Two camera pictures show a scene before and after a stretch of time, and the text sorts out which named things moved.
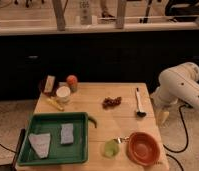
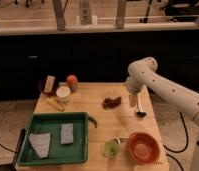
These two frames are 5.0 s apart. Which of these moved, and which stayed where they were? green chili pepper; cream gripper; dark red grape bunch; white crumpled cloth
Moved: cream gripper
Stayed: white crumpled cloth; dark red grape bunch; green chili pepper
